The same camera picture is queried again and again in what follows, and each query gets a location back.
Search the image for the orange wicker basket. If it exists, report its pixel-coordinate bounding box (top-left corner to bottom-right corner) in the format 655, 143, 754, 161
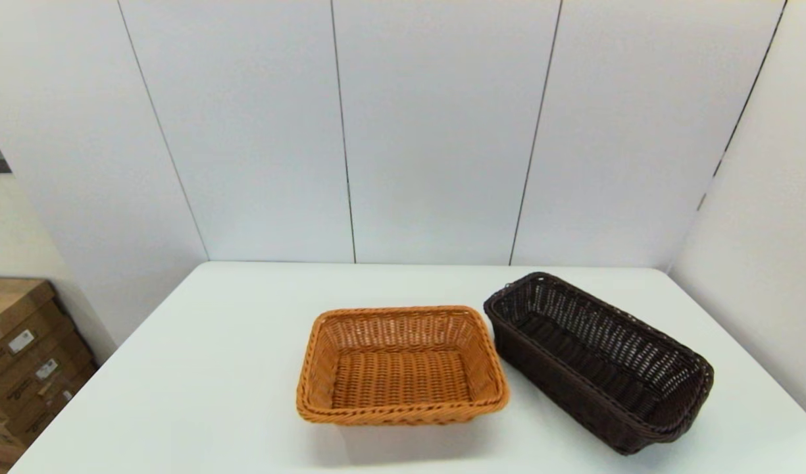
296, 305, 511, 427

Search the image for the cardboard box with white label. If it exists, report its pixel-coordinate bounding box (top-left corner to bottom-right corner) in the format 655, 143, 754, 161
0, 329, 93, 419
0, 276, 73, 388
1, 361, 101, 448

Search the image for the dark brown wicker basket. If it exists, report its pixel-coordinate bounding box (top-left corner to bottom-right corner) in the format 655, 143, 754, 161
483, 271, 715, 456

